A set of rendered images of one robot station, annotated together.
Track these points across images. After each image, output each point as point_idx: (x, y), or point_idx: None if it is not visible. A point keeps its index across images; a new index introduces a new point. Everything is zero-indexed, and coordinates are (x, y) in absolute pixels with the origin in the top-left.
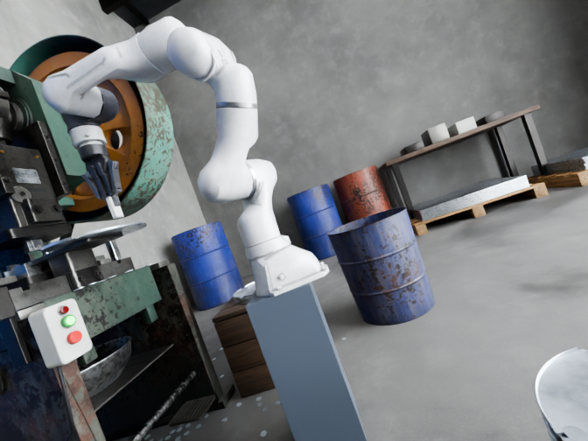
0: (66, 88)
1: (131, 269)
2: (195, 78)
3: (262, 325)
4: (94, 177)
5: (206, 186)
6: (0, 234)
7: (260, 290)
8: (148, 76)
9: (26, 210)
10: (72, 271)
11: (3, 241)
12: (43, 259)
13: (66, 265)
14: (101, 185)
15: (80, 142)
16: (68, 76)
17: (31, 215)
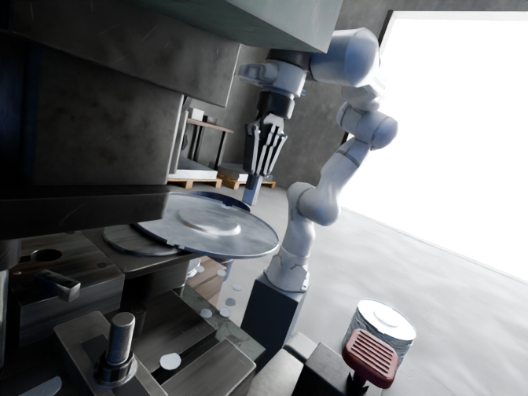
0: (372, 78)
1: (224, 271)
2: (373, 147)
3: (295, 312)
4: (268, 143)
5: (335, 218)
6: (146, 198)
7: (292, 287)
8: (358, 104)
9: (175, 140)
10: (185, 282)
11: (140, 221)
12: (172, 264)
13: (185, 273)
14: (263, 155)
15: (295, 94)
16: (379, 68)
17: (178, 157)
